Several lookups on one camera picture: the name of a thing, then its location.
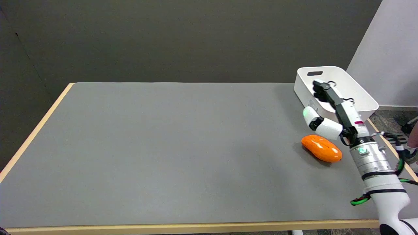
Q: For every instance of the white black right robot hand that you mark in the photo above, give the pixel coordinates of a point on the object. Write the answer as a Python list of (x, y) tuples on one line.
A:
[(343, 114)]

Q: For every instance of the orange mango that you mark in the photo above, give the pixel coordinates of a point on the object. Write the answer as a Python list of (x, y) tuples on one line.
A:
[(321, 148)]

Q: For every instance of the white plastic bin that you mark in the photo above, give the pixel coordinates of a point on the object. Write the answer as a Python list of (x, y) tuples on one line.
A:
[(336, 94)]

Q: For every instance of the person's leg with dark shoe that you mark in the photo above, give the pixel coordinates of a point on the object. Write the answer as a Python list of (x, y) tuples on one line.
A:
[(412, 140)]

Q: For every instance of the white table leg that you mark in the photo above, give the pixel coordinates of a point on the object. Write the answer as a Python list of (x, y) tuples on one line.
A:
[(297, 232)]

